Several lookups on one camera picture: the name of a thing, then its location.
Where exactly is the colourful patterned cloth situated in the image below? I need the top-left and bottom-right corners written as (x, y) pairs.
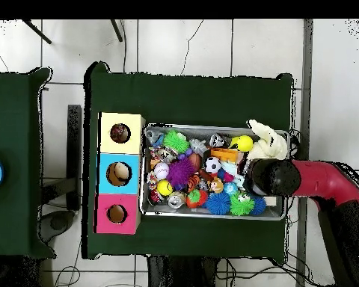
top-left (111, 124), bottom-right (131, 144)

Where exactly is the clear shallow bin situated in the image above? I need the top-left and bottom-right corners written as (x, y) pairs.
top-left (138, 123), bottom-right (291, 222)

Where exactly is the purple spiky ball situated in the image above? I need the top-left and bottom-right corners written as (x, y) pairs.
top-left (167, 157), bottom-right (197, 189)

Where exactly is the green spiky ball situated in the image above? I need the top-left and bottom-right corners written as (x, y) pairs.
top-left (163, 129), bottom-right (190, 155)

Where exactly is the white baseball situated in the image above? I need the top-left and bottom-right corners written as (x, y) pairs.
top-left (153, 162), bottom-right (171, 180)

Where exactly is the small soccer ball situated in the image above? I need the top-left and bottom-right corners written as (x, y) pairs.
top-left (204, 156), bottom-right (223, 175)

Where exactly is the crushed plastic water bottle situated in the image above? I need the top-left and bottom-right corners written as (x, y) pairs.
top-left (144, 128), bottom-right (167, 150)

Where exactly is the orange plastic grid block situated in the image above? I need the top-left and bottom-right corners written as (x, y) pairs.
top-left (210, 148), bottom-right (239, 164)

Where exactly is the large blue spiky ball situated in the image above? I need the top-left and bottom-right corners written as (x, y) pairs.
top-left (204, 191), bottom-right (232, 216)

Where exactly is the dark green table cloth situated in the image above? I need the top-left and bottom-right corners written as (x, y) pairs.
top-left (82, 61), bottom-right (295, 265)

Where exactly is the plain yellow ball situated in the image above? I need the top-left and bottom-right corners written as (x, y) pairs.
top-left (230, 135), bottom-right (255, 153)

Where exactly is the green fuzzy monster toy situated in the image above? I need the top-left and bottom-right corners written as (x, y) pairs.
top-left (230, 191), bottom-right (256, 217)

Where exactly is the cream knitted cloth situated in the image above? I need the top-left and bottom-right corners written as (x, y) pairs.
top-left (246, 119), bottom-right (289, 161)

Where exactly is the black tripod leg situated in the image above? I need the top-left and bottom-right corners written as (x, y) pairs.
top-left (20, 19), bottom-right (53, 46)
top-left (110, 19), bottom-right (125, 43)

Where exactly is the green covered side table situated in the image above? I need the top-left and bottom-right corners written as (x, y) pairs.
top-left (0, 67), bottom-right (55, 259)

